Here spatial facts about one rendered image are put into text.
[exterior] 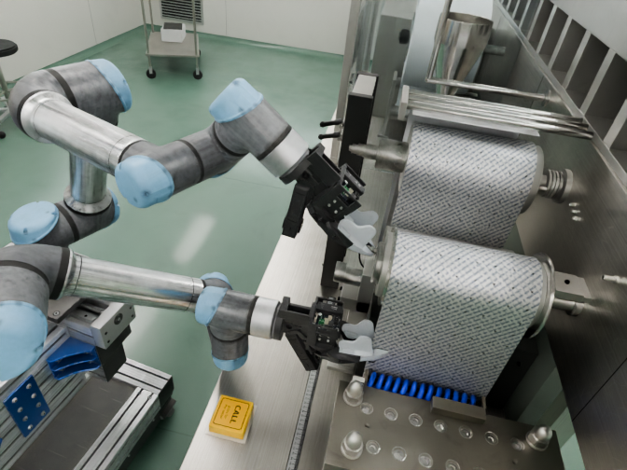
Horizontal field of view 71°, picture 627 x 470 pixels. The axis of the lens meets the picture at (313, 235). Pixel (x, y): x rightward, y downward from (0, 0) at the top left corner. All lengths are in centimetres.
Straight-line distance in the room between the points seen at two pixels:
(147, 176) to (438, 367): 60
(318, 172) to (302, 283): 57
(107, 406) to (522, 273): 152
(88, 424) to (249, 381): 94
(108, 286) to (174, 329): 142
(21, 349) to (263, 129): 47
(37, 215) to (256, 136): 76
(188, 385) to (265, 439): 118
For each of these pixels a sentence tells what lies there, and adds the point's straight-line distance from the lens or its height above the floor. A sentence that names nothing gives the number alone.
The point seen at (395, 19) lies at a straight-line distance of 161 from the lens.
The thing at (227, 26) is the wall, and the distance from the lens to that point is 671.
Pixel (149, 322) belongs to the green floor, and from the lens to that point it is 237.
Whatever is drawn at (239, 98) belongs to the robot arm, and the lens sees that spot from 68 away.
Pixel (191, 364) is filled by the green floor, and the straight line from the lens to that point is 217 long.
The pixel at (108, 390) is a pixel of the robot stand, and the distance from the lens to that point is 191.
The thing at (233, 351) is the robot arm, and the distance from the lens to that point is 91.
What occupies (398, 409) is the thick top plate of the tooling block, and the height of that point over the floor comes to 103.
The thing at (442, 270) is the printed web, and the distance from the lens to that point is 74.
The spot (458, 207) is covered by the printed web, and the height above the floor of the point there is 129.
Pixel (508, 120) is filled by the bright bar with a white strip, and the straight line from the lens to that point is 93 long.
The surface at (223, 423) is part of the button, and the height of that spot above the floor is 92.
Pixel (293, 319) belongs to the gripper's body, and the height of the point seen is 114.
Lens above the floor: 176
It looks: 38 degrees down
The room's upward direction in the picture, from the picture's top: 7 degrees clockwise
